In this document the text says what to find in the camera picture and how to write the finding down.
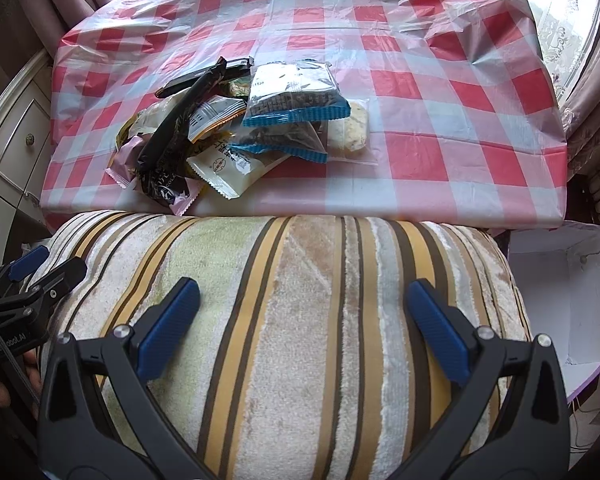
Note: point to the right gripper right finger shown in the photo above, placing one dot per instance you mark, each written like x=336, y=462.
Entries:
x=531, y=436

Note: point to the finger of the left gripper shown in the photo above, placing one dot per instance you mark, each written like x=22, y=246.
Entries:
x=59, y=282
x=27, y=264

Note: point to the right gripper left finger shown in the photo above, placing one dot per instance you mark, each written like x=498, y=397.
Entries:
x=98, y=419

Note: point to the pink snack packet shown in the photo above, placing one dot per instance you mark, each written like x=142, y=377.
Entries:
x=171, y=190

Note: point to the black chocolate bar wrapper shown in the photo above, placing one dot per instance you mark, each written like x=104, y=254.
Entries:
x=165, y=150

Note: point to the white cream cracker packet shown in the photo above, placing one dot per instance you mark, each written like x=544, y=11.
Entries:
x=228, y=170

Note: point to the white orange snack packet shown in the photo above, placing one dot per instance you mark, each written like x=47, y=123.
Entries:
x=212, y=115

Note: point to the clear yellow cake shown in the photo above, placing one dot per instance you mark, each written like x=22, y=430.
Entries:
x=348, y=139

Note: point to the person left hand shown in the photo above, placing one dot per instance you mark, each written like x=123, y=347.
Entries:
x=11, y=389

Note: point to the white cabinet with drawers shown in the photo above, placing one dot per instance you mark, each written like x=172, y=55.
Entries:
x=25, y=149

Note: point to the white purple storage box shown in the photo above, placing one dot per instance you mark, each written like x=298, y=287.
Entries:
x=558, y=274

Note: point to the striped plush sofa cover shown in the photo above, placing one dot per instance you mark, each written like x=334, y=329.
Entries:
x=301, y=362

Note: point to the red white checkered tablecloth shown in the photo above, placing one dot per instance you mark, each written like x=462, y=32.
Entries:
x=462, y=122

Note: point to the white lace curtain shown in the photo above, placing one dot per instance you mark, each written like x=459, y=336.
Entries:
x=566, y=31

